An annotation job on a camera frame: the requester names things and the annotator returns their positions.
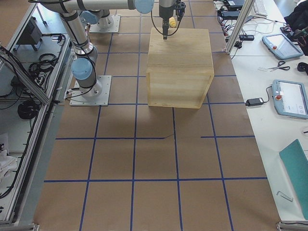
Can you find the black power adapter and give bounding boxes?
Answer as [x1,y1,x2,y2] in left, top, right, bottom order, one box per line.
[245,98,265,106]

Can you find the wooden drawer cabinet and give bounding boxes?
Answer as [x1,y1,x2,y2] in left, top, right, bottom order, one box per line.
[146,28,214,109]

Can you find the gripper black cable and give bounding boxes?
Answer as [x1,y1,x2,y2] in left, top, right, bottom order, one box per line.
[150,9,181,37]

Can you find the teal folder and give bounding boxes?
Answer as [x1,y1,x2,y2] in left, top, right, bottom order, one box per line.
[279,139,308,219]

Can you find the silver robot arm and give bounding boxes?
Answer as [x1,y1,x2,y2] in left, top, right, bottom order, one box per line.
[39,0,154,100]
[81,0,186,35]

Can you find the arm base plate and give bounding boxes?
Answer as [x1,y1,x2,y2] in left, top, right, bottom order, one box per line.
[69,75,112,106]
[90,14,121,34]

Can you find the teach pendant near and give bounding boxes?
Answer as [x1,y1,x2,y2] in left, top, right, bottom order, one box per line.
[272,79,308,119]

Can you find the black jacket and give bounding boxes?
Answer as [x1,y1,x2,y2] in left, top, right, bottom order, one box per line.
[284,0,308,31]

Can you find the metal allen key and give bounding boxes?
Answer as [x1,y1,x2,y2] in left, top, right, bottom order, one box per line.
[276,191,294,202]

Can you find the black handled scissors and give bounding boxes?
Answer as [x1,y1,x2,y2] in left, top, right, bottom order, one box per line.
[268,61,290,72]

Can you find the toy bread loaf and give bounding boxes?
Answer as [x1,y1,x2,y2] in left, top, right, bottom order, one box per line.
[169,17,177,28]

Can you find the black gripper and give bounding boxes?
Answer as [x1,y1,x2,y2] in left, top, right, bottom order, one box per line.
[159,0,175,40]
[175,0,186,21]

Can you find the teach pendant far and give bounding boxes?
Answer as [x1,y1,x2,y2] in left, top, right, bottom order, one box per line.
[262,34,303,60]

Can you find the white keyboard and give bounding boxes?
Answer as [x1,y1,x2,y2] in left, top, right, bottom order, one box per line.
[253,0,268,17]

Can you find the black electronics box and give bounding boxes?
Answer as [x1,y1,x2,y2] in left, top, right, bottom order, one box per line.
[16,17,42,51]

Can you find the teach pendant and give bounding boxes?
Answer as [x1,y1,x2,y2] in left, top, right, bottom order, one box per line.
[262,34,303,60]
[272,79,308,119]

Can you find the aluminium frame post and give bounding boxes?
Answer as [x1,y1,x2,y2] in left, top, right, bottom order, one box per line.
[225,0,255,55]

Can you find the coiled black cables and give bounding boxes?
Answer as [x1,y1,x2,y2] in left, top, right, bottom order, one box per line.
[29,53,59,77]

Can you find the white crumpled cloth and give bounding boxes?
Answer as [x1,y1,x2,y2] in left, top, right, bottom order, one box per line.
[0,149,17,181]

